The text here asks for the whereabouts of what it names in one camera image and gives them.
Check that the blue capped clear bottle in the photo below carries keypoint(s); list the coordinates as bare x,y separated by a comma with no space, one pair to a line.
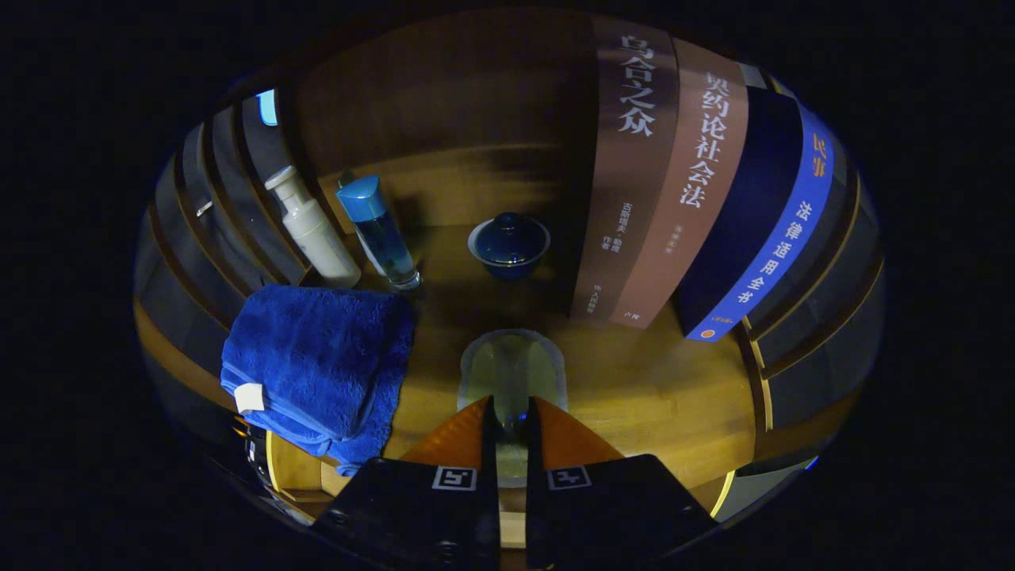
384,238

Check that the wooden cabinet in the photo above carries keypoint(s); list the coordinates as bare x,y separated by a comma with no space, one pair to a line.
444,95

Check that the white pump bottle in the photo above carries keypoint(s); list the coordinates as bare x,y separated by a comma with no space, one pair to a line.
317,238

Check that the dark blue lidded teacup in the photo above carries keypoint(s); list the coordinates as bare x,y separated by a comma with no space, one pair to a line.
507,246

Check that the reddish brown book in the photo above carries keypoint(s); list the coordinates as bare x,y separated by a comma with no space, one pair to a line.
690,198

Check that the dark brown book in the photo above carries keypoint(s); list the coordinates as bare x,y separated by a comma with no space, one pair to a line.
634,159

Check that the green and white slipper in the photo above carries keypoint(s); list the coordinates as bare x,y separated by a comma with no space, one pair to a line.
511,369

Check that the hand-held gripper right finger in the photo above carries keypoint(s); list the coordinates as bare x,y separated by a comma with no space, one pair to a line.
618,507

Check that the wooden countertop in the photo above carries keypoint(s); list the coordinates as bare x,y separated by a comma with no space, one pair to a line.
634,381

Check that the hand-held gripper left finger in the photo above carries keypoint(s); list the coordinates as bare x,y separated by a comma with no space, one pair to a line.
396,507

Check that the blue book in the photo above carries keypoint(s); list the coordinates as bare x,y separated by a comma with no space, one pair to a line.
761,238

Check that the folded blue towel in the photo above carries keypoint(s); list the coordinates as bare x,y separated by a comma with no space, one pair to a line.
317,357

